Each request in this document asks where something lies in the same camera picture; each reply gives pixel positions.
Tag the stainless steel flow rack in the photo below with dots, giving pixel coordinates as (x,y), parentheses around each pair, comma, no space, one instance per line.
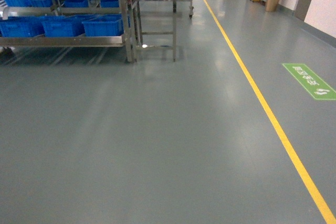
(49,8)

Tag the blue bin right bottom shelf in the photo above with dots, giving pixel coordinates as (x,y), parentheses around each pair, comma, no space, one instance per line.
(104,26)

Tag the blue bin left bottom shelf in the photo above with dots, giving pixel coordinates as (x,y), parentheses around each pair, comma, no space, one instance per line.
(29,26)

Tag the small stainless steel table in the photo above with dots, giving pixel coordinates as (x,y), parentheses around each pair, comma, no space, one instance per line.
(136,32)

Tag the blue bin middle bottom shelf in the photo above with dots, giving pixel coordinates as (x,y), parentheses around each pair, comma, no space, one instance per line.
(65,26)

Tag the blue bin shelf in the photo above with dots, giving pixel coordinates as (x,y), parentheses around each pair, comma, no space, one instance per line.
(29,26)
(65,26)
(104,26)

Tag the green floor sign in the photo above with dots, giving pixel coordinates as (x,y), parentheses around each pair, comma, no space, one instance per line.
(311,82)

